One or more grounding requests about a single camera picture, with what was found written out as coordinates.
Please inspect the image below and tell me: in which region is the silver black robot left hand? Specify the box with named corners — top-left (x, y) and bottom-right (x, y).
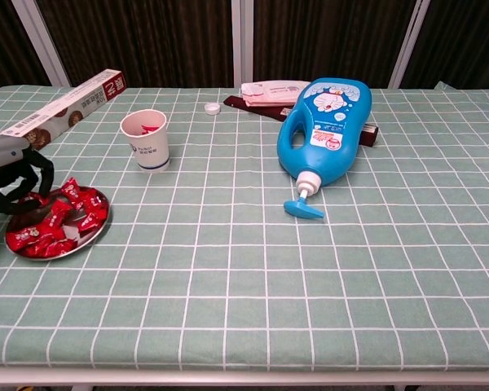
top-left (0, 132), bottom-right (55, 217)

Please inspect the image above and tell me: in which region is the round silver metal plate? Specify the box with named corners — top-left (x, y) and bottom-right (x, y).
top-left (3, 185), bottom-right (112, 261)

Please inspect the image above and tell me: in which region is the white paper cup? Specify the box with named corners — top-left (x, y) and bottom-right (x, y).
top-left (120, 108), bottom-right (171, 174)

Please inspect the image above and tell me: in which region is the long white wrap box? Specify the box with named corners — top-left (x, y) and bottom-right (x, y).
top-left (0, 68), bottom-right (128, 150)

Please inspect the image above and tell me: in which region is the dark brown pleated curtain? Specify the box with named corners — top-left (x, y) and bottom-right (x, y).
top-left (36, 0), bottom-right (234, 89)
top-left (0, 0), bottom-right (52, 99)
top-left (399, 0), bottom-right (489, 90)
top-left (252, 0), bottom-right (416, 89)

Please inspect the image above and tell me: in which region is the long dark red box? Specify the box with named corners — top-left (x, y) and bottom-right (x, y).
top-left (222, 94), bottom-right (380, 148)

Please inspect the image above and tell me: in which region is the pink wet wipes pack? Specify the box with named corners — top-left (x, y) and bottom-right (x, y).
top-left (240, 80), bottom-right (312, 108)

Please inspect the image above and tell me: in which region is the green checked tablecloth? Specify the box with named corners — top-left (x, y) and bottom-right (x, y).
top-left (0, 81), bottom-right (489, 372)

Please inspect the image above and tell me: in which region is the blue pump detergent bottle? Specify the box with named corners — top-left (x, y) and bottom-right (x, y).
top-left (276, 77), bottom-right (372, 220)

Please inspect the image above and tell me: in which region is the white metal frame post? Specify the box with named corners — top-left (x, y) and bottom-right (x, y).
top-left (231, 0), bottom-right (254, 89)
top-left (387, 0), bottom-right (432, 89)
top-left (11, 0), bottom-right (71, 87)

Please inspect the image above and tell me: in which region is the white metal table frame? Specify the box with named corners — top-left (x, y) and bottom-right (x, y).
top-left (0, 364), bottom-right (489, 391)

